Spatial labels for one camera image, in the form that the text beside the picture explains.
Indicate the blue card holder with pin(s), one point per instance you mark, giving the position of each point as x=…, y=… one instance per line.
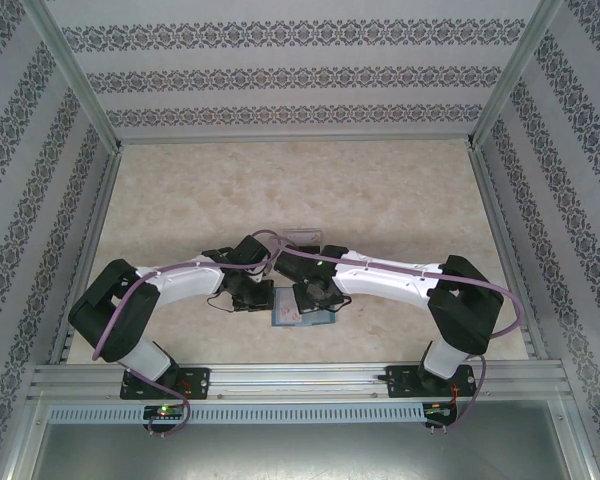
x=320, y=321

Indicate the white card pink marks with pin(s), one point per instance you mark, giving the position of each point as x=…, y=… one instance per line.
x=286, y=312

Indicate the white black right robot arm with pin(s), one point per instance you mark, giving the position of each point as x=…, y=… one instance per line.
x=385, y=280

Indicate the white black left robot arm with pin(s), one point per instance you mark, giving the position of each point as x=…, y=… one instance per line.
x=185, y=282

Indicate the left green circuit board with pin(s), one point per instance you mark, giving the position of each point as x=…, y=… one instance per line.
x=165, y=412

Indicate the green circuit board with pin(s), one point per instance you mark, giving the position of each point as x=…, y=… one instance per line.
x=437, y=409
x=165, y=412

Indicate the grey metal sheet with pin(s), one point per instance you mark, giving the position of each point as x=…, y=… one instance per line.
x=300, y=450

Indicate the right green circuit board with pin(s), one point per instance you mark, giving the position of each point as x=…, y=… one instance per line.
x=437, y=409

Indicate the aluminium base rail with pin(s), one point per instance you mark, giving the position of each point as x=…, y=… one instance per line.
x=290, y=382

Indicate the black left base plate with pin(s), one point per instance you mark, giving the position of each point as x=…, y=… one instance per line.
x=195, y=382

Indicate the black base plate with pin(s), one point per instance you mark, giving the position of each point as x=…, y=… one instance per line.
x=400, y=385
x=195, y=382

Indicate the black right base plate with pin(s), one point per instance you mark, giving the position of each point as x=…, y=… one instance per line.
x=400, y=385

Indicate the aluminium side rail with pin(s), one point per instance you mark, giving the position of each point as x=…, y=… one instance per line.
x=500, y=225
x=99, y=210

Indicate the aluminium frame post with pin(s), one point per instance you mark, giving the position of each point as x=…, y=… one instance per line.
x=80, y=85
x=510, y=80

